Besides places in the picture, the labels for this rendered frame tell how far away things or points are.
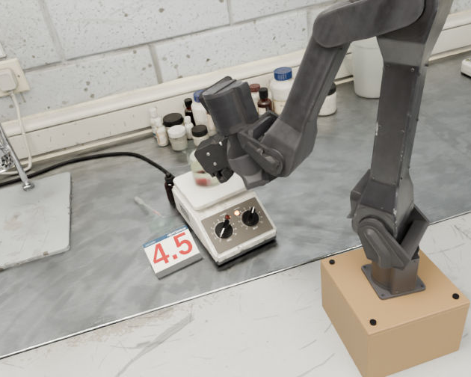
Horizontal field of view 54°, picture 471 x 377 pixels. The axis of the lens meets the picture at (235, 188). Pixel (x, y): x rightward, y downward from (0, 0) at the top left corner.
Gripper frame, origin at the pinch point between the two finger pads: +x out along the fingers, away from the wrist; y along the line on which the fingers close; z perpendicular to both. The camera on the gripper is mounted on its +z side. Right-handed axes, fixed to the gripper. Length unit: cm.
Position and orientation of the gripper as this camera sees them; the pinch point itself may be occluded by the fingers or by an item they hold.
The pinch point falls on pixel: (242, 125)
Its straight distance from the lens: 81.8
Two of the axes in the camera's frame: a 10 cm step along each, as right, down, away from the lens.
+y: 5.3, 7.7, 3.4
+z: -8.5, 5.0, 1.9
